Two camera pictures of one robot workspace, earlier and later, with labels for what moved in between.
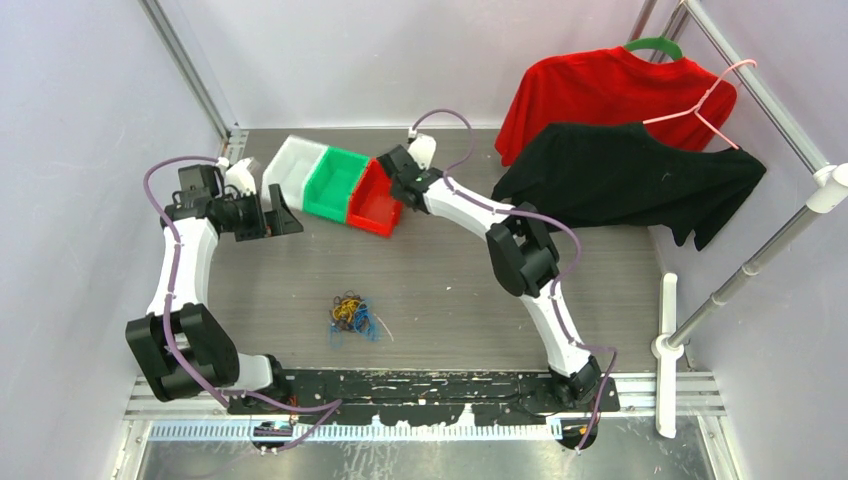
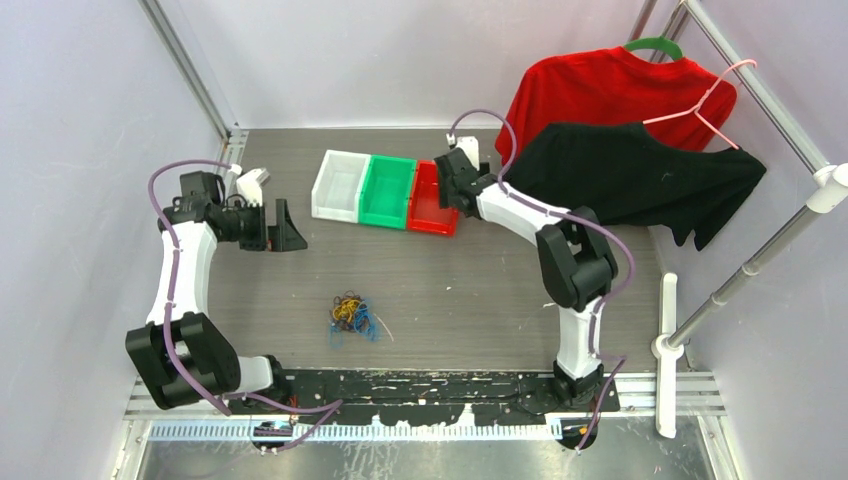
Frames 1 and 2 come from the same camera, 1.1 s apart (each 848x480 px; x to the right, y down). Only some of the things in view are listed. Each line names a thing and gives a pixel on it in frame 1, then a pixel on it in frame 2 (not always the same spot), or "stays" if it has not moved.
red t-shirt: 678,98 stays
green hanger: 658,43 stays
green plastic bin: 329,186 to 385,193
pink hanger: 697,108 stays
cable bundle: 351,312 stays
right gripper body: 399,189 to 445,195
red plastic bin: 371,203 to 425,213
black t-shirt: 608,174 stays
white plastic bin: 289,168 to 336,193
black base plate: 503,397 stays
